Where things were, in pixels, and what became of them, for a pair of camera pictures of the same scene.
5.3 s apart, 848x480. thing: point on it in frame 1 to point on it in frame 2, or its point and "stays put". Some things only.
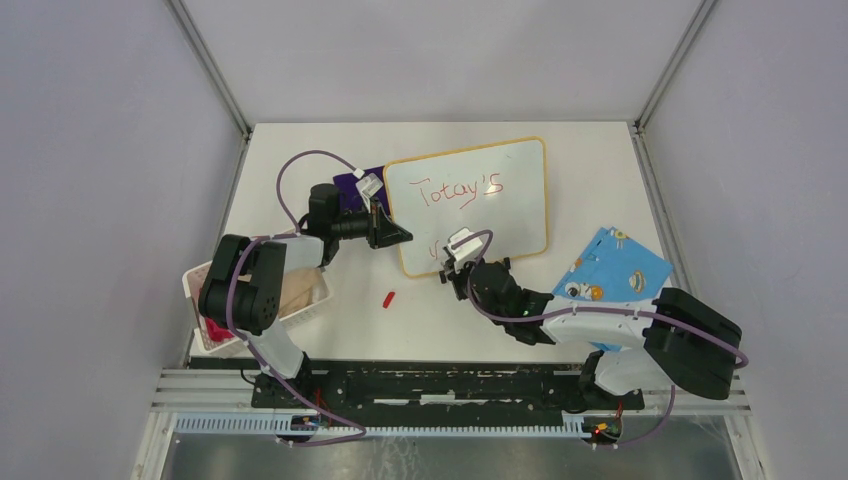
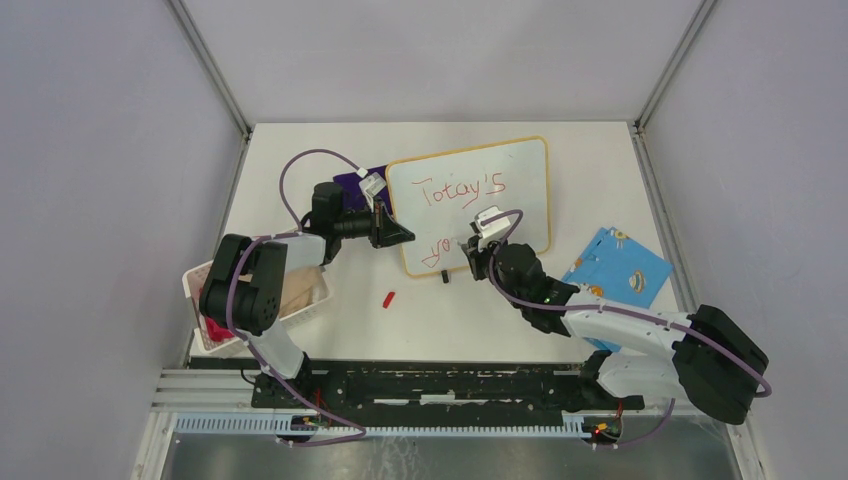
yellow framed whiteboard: x=500 y=188 stays put
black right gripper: x=457 y=276 to x=476 y=256
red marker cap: x=388 y=300 stays put
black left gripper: x=382 y=232 stays put
